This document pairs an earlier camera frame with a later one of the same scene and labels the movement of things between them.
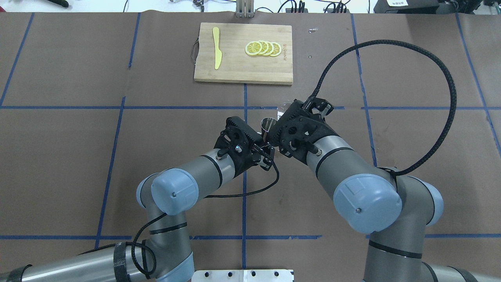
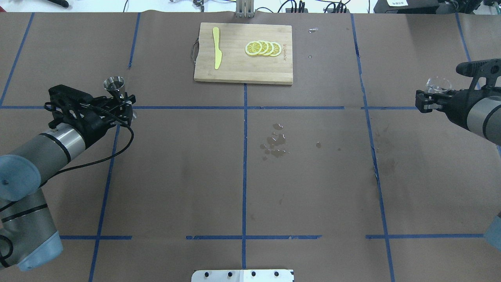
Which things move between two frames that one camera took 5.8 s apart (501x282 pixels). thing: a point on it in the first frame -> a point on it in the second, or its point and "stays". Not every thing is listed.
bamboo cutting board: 236,65 stays
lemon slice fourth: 277,49 stays
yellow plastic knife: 218,53 stays
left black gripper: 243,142 -> 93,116
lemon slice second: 265,47 stays
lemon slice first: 253,48 stays
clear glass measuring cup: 283,107 -> 437,85
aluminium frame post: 245,8 stays
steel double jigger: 267,124 -> 115,85
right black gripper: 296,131 -> 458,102
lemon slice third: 271,48 stays
